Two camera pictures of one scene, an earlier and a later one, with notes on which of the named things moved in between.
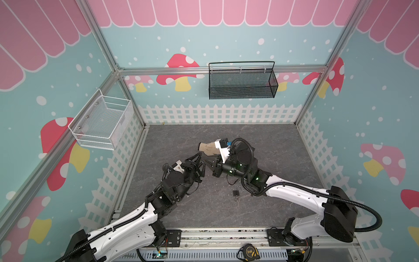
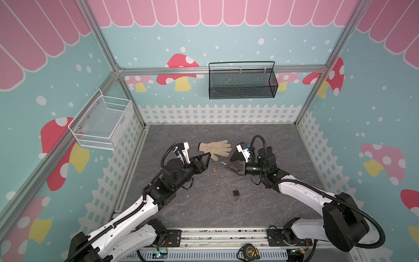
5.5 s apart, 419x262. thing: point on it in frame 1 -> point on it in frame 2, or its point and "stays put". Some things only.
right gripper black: x=218 y=167 -> x=241 y=165
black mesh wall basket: x=242 y=84 stays put
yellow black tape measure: x=248 y=252 stays put
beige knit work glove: x=209 y=149 stays put
